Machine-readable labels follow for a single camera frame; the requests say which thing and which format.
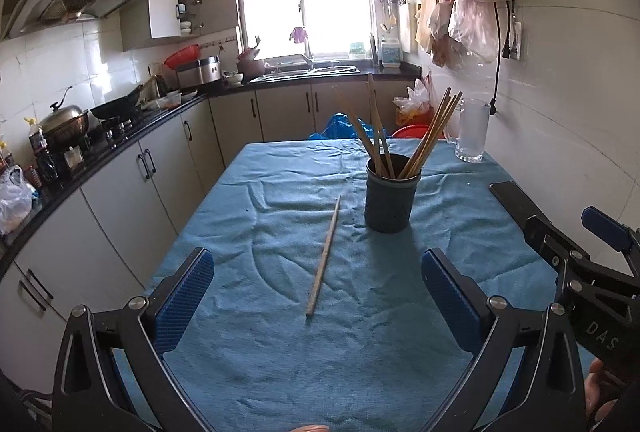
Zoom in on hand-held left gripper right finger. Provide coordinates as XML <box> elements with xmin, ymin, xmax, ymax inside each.
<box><xmin>420</xmin><ymin>247</ymin><xmax>587</xmax><ymax>432</ymax></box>

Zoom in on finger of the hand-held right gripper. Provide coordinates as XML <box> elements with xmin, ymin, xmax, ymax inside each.
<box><xmin>522</xmin><ymin>213</ymin><xmax>640</xmax><ymax>299</ymax></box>
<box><xmin>581</xmin><ymin>205</ymin><xmax>640</xmax><ymax>263</ymax></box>

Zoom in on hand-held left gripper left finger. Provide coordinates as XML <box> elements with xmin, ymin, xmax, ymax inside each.
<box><xmin>51</xmin><ymin>247</ymin><xmax>216</xmax><ymax>432</ymax></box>

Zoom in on dark perforated utensil holder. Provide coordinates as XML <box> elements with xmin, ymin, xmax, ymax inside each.
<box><xmin>364</xmin><ymin>153</ymin><xmax>422</xmax><ymax>234</ymax></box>

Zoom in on bamboo chopstick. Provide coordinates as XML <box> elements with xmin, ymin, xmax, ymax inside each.
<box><xmin>304</xmin><ymin>195</ymin><xmax>343</xmax><ymax>318</ymax></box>

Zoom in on bunch of bamboo chopsticks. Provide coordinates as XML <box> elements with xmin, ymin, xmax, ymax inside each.
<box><xmin>332</xmin><ymin>72</ymin><xmax>465</xmax><ymax>181</ymax></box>

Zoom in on person's right hand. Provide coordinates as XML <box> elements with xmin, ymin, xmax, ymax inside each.
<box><xmin>582</xmin><ymin>357</ymin><xmax>611</xmax><ymax>428</ymax></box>

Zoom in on black smartphone in brown case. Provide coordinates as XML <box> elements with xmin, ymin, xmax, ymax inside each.
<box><xmin>488</xmin><ymin>180</ymin><xmax>544</xmax><ymax>233</ymax></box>

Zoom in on blue tablecloth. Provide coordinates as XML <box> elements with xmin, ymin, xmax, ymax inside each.
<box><xmin>111</xmin><ymin>137</ymin><xmax>597</xmax><ymax>432</ymax></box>

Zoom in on clear glass mug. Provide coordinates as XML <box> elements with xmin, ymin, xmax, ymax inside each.
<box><xmin>452</xmin><ymin>98</ymin><xmax>494</xmax><ymax>164</ymax></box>

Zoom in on cream base cabinets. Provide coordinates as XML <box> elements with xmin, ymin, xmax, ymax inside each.
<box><xmin>0</xmin><ymin>79</ymin><xmax>426</xmax><ymax>388</ymax></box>

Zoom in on red plastic basin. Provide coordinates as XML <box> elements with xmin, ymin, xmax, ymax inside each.
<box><xmin>389</xmin><ymin>123</ymin><xmax>434</xmax><ymax>141</ymax></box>

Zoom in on white plastic bag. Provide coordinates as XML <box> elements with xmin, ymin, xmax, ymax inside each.
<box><xmin>391</xmin><ymin>76</ymin><xmax>434</xmax><ymax>123</ymax></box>

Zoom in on gas stove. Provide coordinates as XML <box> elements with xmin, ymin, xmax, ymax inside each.
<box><xmin>64</xmin><ymin>116</ymin><xmax>142</xmax><ymax>153</ymax></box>

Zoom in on black kitchen countertop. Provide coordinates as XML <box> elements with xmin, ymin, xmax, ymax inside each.
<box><xmin>0</xmin><ymin>64</ymin><xmax>426</xmax><ymax>273</ymax></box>

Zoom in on clear plastic bag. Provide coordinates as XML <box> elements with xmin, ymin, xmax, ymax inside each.
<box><xmin>0</xmin><ymin>163</ymin><xmax>37</xmax><ymax>236</ymax></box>

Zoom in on food containers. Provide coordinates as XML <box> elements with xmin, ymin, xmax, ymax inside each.
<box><xmin>141</xmin><ymin>90</ymin><xmax>199</xmax><ymax>111</ymax></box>

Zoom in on blue plastic bag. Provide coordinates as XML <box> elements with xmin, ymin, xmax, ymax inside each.
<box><xmin>308</xmin><ymin>112</ymin><xmax>377</xmax><ymax>143</ymax></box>

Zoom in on black wok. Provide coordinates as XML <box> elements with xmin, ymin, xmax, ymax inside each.
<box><xmin>89</xmin><ymin>88</ymin><xmax>144</xmax><ymax>121</ymax></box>

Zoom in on dark sauce bottle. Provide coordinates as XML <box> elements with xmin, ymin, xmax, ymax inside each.
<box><xmin>22</xmin><ymin>116</ymin><xmax>52</xmax><ymax>185</ymax></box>

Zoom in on translucent plastic bag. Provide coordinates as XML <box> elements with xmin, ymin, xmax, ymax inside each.
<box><xmin>446</xmin><ymin>0</ymin><xmax>502</xmax><ymax>66</ymax></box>

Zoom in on stainless steel pot with lid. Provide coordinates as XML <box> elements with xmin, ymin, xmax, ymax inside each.
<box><xmin>38</xmin><ymin>86</ymin><xmax>92</xmax><ymax>149</ymax></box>

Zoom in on beige plastic bag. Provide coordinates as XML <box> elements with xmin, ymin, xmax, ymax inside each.
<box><xmin>414</xmin><ymin>0</ymin><xmax>452</xmax><ymax>68</ymax></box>

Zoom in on steel pot with red lid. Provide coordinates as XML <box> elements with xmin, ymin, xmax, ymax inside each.
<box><xmin>174</xmin><ymin>54</ymin><xmax>223</xmax><ymax>91</ymax></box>

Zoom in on white detergent jug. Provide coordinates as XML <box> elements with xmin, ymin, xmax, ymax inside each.
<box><xmin>380</xmin><ymin>34</ymin><xmax>403</xmax><ymax>68</ymax></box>

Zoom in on red plastic basket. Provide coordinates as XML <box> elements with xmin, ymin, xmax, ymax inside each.
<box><xmin>163</xmin><ymin>43</ymin><xmax>201</xmax><ymax>71</ymax></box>

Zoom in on brown clay pot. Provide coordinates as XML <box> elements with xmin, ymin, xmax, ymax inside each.
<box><xmin>235</xmin><ymin>36</ymin><xmax>266</xmax><ymax>76</ymax></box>

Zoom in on steel kitchen sink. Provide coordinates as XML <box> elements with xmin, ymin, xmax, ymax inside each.
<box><xmin>249</xmin><ymin>63</ymin><xmax>362</xmax><ymax>83</ymax></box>

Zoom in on steel faucet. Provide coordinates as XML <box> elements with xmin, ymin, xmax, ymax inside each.
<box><xmin>300</xmin><ymin>30</ymin><xmax>317</xmax><ymax>68</ymax></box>

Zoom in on black power cable with plug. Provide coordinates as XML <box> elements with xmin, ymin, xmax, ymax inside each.
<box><xmin>487</xmin><ymin>0</ymin><xmax>516</xmax><ymax>117</ymax></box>

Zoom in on white wall socket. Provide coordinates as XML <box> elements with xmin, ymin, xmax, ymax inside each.
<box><xmin>502</xmin><ymin>20</ymin><xmax>524</xmax><ymax>62</ymax></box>

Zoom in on open wall cabinet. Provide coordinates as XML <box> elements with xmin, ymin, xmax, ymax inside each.
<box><xmin>119</xmin><ymin>0</ymin><xmax>239</xmax><ymax>53</ymax></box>

